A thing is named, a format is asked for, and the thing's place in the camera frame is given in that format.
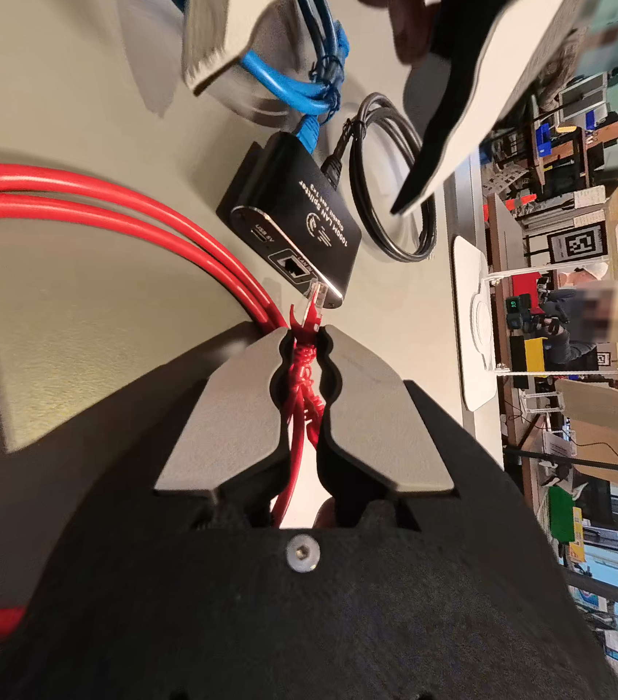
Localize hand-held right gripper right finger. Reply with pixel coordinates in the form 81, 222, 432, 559
318, 325, 457, 498

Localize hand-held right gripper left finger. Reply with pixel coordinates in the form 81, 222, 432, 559
154, 328, 291, 502

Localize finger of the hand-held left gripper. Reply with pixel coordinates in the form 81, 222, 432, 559
181, 0, 288, 97
389, 0, 567, 216

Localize blue ethernet cable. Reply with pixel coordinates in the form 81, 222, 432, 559
238, 0, 350, 148

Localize black ethernet cable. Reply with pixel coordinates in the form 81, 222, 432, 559
320, 93, 438, 263

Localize black ethernet adapter hub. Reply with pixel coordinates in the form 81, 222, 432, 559
216, 132, 362, 310

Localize red ethernet cable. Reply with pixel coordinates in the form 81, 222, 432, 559
0, 162, 326, 641

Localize person's left hand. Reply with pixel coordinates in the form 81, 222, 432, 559
388, 0, 446, 61

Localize small blue bin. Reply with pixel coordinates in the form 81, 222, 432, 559
533, 121, 556, 165

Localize instruction sheet on stand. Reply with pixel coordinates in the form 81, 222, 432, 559
451, 192, 618, 455

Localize yellow and black boxes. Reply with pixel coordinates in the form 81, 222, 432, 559
506, 334, 556, 373

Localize black and white tag board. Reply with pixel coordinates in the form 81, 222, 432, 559
548, 222, 607, 265

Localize green box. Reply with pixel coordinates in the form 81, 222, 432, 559
548, 485, 581, 564

